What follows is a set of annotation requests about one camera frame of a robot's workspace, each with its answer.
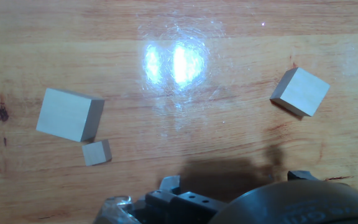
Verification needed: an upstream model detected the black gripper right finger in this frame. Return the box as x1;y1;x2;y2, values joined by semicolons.
287;170;321;182

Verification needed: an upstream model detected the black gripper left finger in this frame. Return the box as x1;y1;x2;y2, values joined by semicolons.
135;175;227;224

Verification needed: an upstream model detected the medium wooden block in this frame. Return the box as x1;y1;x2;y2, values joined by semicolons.
269;67;331;118

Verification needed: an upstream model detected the small wooden cube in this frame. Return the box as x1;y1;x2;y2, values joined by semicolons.
81;139;113;167

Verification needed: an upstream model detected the glossy wooden board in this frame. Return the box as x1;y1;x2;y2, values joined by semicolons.
0;0;358;224

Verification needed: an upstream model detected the clear plastic mount piece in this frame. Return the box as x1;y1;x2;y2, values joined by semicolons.
92;195;141;224

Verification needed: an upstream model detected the large wooden block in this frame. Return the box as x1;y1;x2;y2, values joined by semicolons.
35;87;106;143

